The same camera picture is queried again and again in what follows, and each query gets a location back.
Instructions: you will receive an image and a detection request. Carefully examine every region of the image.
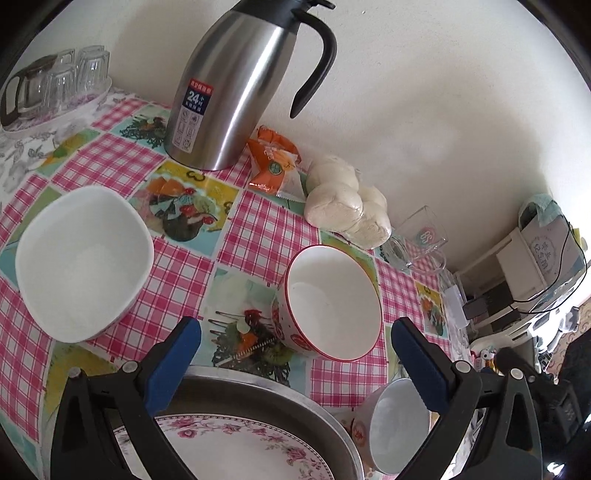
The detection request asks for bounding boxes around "stainless steel plate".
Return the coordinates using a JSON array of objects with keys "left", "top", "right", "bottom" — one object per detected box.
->
[{"left": 104, "top": 364, "right": 365, "bottom": 480}]

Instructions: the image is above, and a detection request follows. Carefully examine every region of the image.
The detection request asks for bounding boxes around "light blue bowl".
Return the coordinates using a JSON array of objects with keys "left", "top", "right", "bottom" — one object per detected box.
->
[{"left": 353, "top": 378, "right": 432, "bottom": 476}]

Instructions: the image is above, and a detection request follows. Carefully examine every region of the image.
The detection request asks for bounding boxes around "white bowl with blue print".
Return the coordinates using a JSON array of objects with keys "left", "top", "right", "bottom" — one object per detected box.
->
[{"left": 15, "top": 185, "right": 155, "bottom": 343}]

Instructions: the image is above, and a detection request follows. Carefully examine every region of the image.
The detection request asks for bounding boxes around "black cable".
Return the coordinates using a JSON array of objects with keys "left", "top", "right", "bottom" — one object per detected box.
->
[{"left": 508, "top": 220, "right": 591, "bottom": 315}]

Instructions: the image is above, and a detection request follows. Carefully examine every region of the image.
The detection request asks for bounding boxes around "strawberry pattern bowl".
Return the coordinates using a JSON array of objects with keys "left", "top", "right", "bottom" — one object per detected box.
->
[{"left": 271, "top": 244, "right": 383, "bottom": 361}]

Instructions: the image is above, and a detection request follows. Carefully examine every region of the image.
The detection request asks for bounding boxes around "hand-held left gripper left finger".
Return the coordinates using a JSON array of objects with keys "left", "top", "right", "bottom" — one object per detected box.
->
[{"left": 51, "top": 316, "right": 202, "bottom": 480}]

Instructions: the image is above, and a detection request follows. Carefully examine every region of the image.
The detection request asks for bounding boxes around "orange snack packet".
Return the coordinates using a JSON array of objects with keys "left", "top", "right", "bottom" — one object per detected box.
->
[{"left": 247, "top": 126, "right": 303, "bottom": 201}]

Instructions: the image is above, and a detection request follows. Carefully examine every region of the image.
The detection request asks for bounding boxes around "white plastic shelf rack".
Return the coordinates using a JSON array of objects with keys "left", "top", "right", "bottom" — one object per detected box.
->
[{"left": 455, "top": 226, "right": 591, "bottom": 352}]

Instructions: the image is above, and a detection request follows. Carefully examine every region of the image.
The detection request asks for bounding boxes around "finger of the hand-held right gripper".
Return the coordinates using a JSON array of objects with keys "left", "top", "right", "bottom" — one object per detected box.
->
[{"left": 496, "top": 347, "right": 557, "bottom": 385}]

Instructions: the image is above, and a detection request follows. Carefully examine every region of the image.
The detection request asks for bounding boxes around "clear glass mug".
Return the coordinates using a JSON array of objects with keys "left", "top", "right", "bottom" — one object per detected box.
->
[{"left": 382, "top": 205, "right": 450, "bottom": 273}]

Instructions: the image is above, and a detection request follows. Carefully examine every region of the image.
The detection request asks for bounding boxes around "bag of white steamed buns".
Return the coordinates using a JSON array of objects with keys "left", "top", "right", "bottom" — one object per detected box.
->
[{"left": 304, "top": 154, "right": 392, "bottom": 250}]

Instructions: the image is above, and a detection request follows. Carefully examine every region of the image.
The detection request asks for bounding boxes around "glass teapot with black handle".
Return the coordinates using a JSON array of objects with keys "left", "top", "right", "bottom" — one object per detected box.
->
[{"left": 0, "top": 55, "right": 58, "bottom": 129}]

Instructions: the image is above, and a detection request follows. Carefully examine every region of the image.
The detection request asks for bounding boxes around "stainless steel thermos jug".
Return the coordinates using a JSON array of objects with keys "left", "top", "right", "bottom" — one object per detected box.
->
[{"left": 164, "top": 0, "right": 337, "bottom": 171}]

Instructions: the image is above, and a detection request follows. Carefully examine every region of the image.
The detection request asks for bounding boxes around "white power strip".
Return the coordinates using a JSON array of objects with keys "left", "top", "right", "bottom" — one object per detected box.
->
[{"left": 441, "top": 284, "right": 468, "bottom": 326}]

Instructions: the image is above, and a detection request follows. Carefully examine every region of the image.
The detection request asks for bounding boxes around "round pink floral plate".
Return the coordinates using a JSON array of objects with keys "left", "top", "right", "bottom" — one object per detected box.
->
[{"left": 112, "top": 414, "right": 335, "bottom": 480}]

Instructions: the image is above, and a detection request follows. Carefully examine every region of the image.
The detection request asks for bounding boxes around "white printed paper box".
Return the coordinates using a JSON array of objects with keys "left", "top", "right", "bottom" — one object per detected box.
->
[{"left": 521, "top": 215, "right": 588, "bottom": 288}]

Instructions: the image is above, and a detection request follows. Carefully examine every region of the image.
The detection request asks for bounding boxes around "white serving tray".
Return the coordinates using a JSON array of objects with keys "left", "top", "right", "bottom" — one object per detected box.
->
[{"left": 2, "top": 76, "right": 114, "bottom": 134}]

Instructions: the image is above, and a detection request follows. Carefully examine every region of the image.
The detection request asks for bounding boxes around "pink checkered tablecloth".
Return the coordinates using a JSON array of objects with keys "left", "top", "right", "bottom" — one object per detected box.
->
[{"left": 0, "top": 90, "right": 472, "bottom": 480}]

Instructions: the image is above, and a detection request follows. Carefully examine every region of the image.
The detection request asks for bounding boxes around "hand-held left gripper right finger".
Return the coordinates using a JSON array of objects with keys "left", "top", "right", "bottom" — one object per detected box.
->
[{"left": 392, "top": 318, "right": 543, "bottom": 480}]

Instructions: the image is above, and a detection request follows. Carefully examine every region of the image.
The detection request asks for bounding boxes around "teal cloth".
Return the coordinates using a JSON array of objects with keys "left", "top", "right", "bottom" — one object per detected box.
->
[{"left": 518, "top": 194, "right": 561, "bottom": 229}]

